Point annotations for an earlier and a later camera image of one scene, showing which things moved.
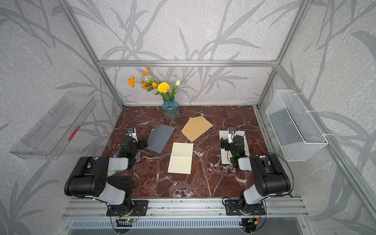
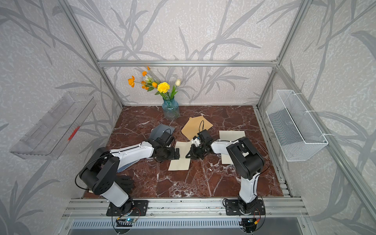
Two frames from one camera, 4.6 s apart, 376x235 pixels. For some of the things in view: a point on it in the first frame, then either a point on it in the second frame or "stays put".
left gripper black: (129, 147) → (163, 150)
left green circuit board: (127, 222) stays put
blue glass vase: (171, 109) stays put
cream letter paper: (181, 158) stays put
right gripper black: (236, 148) → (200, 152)
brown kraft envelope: (196, 127) stays put
